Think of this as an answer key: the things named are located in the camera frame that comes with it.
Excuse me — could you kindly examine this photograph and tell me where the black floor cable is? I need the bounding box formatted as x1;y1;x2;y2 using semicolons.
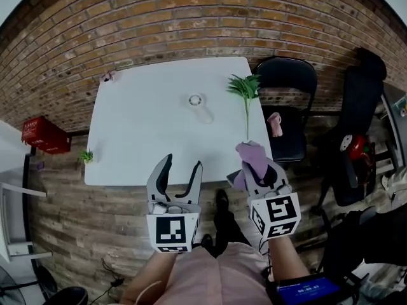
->
100;257;127;298

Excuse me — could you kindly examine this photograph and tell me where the pink flower ornament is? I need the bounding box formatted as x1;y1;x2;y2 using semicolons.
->
99;69;117;83

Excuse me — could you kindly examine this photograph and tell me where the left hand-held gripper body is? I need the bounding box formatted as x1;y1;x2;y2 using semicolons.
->
146;193;202;254

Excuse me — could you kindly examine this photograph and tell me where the white shelf frame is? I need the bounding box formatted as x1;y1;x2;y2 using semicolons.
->
0;119;53;262

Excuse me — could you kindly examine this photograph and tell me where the person's left forearm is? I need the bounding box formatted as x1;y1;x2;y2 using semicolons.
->
121;250;179;305

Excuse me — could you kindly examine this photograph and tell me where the black round stool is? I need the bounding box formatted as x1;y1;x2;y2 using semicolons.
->
46;285;89;305

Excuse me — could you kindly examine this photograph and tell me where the red plastic crate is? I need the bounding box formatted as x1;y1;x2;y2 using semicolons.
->
21;116;72;155

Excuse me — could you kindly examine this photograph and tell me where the pink plush toy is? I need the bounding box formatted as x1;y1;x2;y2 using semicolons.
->
266;112;284;138

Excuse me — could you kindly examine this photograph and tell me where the person's pink clothing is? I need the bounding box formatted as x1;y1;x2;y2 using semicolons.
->
160;241;275;305

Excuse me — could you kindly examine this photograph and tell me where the white handheld fan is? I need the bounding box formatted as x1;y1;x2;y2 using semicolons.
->
185;93;215;125

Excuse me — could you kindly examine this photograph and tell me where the black folding chair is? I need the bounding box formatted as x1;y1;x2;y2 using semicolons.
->
253;56;319;172

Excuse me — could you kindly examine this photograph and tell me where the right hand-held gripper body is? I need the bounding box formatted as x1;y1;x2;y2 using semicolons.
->
246;182;302;240

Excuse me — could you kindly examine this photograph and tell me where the person's black trouser leg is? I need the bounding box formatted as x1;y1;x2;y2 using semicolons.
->
212;201;254;259

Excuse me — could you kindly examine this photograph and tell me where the small green potted plant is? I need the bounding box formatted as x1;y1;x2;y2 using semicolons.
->
77;149;95;165

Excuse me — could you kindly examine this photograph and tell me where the person's right forearm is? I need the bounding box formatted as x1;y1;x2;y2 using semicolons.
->
268;234;311;283

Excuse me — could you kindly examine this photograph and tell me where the red toy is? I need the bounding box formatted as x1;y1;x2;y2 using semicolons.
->
345;134;376;163

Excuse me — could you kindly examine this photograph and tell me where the green artificial plant stem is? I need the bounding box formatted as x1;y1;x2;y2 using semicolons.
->
226;74;262;141

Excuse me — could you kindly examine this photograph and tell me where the purple cloth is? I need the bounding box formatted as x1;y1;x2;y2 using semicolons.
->
235;140;272;191

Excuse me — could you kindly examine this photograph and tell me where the blue screen device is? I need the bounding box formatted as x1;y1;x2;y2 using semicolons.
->
273;273;341;305

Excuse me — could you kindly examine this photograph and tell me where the black office chair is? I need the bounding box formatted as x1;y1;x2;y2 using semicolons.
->
313;47;388;222

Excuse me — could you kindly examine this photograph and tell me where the person's black shoe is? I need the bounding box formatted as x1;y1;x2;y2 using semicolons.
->
215;189;230;212
200;233;214;251

